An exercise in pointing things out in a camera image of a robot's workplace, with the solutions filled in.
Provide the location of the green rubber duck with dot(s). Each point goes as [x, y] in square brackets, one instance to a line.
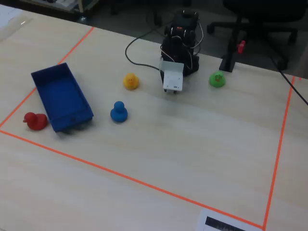
[217, 79]

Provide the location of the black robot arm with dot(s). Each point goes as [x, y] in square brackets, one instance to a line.
[178, 48]

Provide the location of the yellow rubber duck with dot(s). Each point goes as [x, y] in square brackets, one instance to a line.
[131, 81]

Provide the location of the blue rubber duck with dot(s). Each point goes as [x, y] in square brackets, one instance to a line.
[119, 113]

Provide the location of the blue plastic box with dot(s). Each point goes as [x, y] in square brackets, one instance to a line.
[62, 96]

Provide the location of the red rubber duck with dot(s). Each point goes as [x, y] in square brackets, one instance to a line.
[36, 121]

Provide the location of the red clamp knob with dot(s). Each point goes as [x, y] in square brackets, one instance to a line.
[241, 47]

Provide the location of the orange tape line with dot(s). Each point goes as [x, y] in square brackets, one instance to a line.
[77, 45]
[144, 184]
[279, 144]

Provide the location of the cart caster wheel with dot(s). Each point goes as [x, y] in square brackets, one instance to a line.
[83, 18]

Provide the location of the black office chair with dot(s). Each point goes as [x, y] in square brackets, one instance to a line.
[264, 9]

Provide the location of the wooden shelf cart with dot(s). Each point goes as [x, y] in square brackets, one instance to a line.
[60, 3]

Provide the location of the white paper label black bar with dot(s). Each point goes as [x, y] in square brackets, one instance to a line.
[228, 223]

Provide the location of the clear plastic sheet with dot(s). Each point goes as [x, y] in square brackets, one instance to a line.
[14, 27]

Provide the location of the white paper sheet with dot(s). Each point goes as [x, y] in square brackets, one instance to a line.
[7, 14]

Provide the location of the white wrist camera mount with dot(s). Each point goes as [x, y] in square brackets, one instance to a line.
[172, 77]

